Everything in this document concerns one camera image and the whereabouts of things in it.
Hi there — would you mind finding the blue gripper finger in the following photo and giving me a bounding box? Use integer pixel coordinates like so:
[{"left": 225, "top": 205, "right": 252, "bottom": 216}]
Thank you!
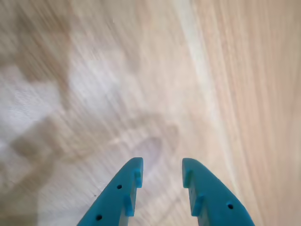
[
  {"left": 182, "top": 157, "right": 256, "bottom": 226},
  {"left": 76, "top": 157, "right": 144, "bottom": 226}
]

